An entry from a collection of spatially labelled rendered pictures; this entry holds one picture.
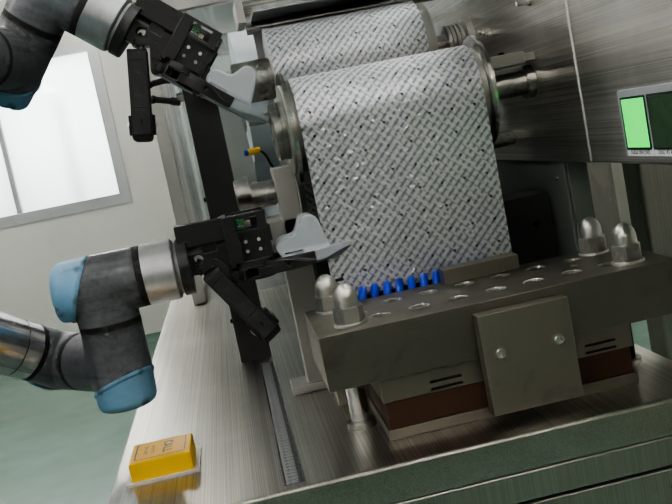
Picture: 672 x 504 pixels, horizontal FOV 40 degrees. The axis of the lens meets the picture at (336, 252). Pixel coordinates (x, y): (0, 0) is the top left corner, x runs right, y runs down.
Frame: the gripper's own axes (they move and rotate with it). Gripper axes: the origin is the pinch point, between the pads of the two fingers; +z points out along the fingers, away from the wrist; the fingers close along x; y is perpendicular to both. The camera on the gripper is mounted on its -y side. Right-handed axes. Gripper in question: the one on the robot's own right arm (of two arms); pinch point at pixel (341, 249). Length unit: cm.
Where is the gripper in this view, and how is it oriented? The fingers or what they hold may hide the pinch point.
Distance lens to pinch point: 115.7
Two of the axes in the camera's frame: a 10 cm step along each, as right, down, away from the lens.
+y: -2.0, -9.7, -1.3
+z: 9.7, -2.1, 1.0
